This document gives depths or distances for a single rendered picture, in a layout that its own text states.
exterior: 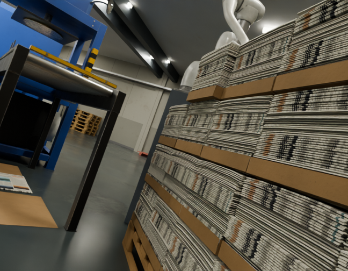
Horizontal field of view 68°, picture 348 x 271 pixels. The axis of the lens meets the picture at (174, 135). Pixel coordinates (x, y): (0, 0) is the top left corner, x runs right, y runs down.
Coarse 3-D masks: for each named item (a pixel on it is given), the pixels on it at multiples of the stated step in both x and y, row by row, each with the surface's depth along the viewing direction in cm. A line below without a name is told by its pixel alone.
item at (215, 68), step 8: (224, 48) 102; (232, 48) 98; (208, 56) 116; (216, 56) 107; (224, 56) 101; (232, 56) 99; (200, 64) 123; (208, 64) 115; (216, 64) 106; (224, 64) 99; (232, 64) 99; (200, 72) 121; (208, 72) 111; (216, 72) 103; (224, 72) 99; (200, 80) 117; (208, 80) 108; (216, 80) 101; (224, 80) 99; (192, 88) 124; (200, 88) 113; (208, 96) 101
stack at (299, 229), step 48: (288, 96) 65; (336, 96) 52; (240, 144) 76; (288, 144) 58; (336, 144) 48; (144, 192) 144; (192, 192) 92; (240, 192) 69; (288, 192) 54; (192, 240) 81; (240, 240) 62; (288, 240) 50; (336, 240) 42
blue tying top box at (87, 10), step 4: (68, 0) 250; (72, 0) 252; (76, 0) 254; (80, 0) 256; (84, 0) 259; (88, 0) 261; (92, 0) 264; (72, 4) 253; (76, 4) 255; (80, 4) 257; (84, 4) 259; (88, 4) 262; (92, 4) 264; (80, 8) 258; (84, 8) 260; (88, 8) 262; (88, 12) 263
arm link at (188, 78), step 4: (192, 64) 190; (196, 64) 188; (188, 68) 190; (192, 68) 188; (196, 68) 187; (188, 72) 188; (192, 72) 187; (196, 72) 187; (184, 76) 190; (188, 76) 188; (192, 76) 187; (184, 80) 189; (188, 80) 187; (192, 80) 186; (180, 84) 193; (184, 84) 188; (188, 84) 187; (192, 84) 187
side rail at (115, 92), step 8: (56, 96) 236; (64, 96) 216; (72, 96) 200; (80, 96) 187; (88, 96) 174; (96, 96) 164; (112, 96) 145; (120, 96) 143; (88, 104) 170; (96, 104) 160; (104, 104) 150; (112, 104) 142; (120, 104) 143
